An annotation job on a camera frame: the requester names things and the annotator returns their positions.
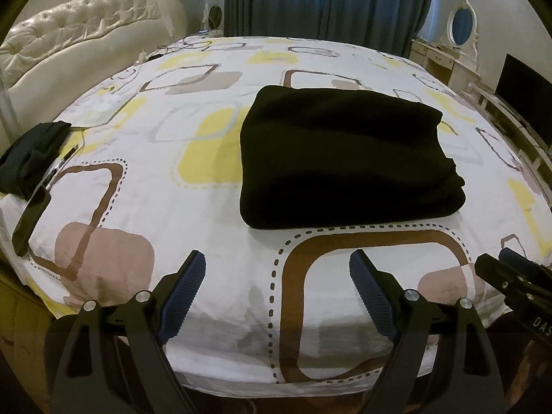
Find oval vanity mirror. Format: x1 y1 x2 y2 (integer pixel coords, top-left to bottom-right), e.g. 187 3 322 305
446 0 480 50

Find black television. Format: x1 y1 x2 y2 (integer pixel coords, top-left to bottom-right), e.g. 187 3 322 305
494 54 552 127

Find white vanity dresser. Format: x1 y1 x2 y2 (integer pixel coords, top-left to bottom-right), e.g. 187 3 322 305
410 37 480 92

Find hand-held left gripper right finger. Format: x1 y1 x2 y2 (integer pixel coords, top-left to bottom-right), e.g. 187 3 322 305
349 249 506 414

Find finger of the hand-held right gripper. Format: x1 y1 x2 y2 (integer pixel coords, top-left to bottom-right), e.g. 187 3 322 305
474 254 524 308
498 247 552 286

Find white television cabinet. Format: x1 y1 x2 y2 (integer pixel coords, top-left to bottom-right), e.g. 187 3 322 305
466 82 552 171

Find blue curtain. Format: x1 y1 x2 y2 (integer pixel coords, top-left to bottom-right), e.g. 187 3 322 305
224 0 434 59

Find black glossy device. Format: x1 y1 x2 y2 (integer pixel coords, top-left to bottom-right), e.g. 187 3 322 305
12 144 80 258

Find printed bed sheet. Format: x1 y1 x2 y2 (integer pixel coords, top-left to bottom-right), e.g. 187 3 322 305
0 36 552 386

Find small desk fan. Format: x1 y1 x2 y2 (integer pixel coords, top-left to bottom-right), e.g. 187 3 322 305
206 4 225 37

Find black pants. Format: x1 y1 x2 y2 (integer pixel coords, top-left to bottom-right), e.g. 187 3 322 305
239 85 467 230

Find white tufted headboard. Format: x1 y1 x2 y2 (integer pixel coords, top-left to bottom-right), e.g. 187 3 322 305
0 0 187 108

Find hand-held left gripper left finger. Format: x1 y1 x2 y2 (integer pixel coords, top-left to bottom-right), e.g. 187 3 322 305
52 249 207 414

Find black garment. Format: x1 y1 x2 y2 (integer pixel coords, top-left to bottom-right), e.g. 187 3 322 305
0 121 72 201

